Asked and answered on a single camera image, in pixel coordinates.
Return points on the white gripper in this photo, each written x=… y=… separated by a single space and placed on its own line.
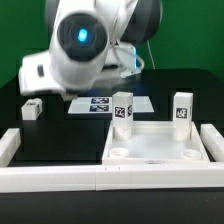
x=35 y=77

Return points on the white square tabletop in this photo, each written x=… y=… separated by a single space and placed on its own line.
x=152 y=142

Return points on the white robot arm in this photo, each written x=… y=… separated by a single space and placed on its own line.
x=92 y=45

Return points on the white U-shaped obstacle fence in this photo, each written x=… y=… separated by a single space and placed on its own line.
x=192 y=171

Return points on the white marker base plate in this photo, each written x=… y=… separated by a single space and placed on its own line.
x=99 y=105

